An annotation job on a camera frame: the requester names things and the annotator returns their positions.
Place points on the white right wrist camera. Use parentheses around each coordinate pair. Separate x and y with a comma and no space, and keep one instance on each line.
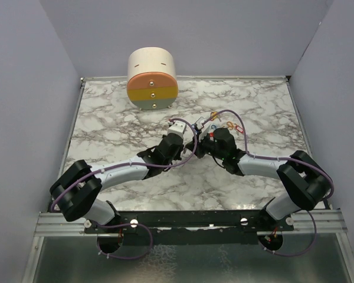
(202,128)

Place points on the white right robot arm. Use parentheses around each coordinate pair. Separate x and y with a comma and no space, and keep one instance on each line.
(306,183)

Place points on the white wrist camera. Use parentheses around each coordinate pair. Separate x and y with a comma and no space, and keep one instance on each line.
(202,128)
(177,128)

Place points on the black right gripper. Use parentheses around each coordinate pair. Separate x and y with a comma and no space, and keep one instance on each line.
(199,153)

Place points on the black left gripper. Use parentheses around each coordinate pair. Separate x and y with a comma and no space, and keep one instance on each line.
(178,155)

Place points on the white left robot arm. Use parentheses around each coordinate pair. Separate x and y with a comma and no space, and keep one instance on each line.
(77,189)

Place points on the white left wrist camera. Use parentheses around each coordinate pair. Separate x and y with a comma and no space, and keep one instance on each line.
(177,128)

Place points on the round three-drawer mini cabinet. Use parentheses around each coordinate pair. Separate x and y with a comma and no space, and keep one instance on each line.
(151,78)

